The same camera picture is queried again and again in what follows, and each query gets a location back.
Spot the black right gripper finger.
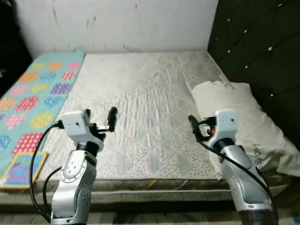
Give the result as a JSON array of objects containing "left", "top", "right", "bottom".
[{"left": 188, "top": 115, "right": 205, "bottom": 142}]

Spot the beige printed pillow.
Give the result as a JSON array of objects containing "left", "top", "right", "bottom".
[{"left": 190, "top": 81, "right": 300, "bottom": 179}]

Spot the colourful children's book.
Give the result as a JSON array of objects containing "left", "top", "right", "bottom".
[{"left": 0, "top": 151, "right": 48, "bottom": 189}]

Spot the grey quilted mattress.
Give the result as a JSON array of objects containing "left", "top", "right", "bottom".
[{"left": 0, "top": 50, "right": 291, "bottom": 205}]

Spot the teal patterned blanket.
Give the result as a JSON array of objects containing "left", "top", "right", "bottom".
[{"left": 0, "top": 51, "right": 86, "bottom": 163}]

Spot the black tufted headboard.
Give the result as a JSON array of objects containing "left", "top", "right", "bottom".
[{"left": 207, "top": 0, "right": 300, "bottom": 147}]

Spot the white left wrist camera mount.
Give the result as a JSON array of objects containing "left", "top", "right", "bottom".
[{"left": 61, "top": 111, "right": 92, "bottom": 144}]

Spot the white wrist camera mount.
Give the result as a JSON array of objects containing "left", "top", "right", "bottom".
[
  {"left": 61, "top": 111, "right": 92, "bottom": 144},
  {"left": 209, "top": 110, "right": 239, "bottom": 144}
]

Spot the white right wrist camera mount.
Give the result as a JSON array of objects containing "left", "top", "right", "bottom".
[{"left": 209, "top": 110, "right": 239, "bottom": 144}]

